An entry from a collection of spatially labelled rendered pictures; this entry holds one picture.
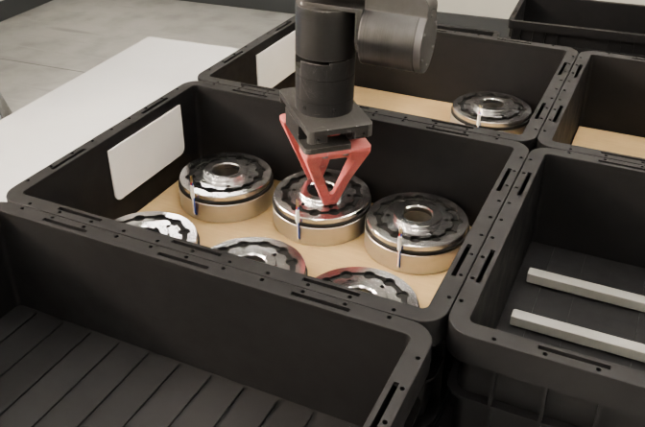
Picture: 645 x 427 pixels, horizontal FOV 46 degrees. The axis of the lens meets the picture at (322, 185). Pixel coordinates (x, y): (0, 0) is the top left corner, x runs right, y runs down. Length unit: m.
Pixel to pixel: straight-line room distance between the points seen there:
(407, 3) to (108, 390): 0.40
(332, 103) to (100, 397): 0.33
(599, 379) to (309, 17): 0.38
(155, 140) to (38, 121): 0.60
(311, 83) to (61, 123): 0.76
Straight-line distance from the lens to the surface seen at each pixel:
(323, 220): 0.75
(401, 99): 1.09
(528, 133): 0.79
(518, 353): 0.51
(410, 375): 0.48
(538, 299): 0.72
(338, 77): 0.70
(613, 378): 0.51
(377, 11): 0.67
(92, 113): 1.42
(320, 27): 0.68
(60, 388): 0.65
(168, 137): 0.86
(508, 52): 1.05
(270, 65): 1.04
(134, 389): 0.63
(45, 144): 1.33
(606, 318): 0.72
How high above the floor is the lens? 1.26
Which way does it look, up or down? 30 degrees down
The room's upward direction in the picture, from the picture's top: straight up
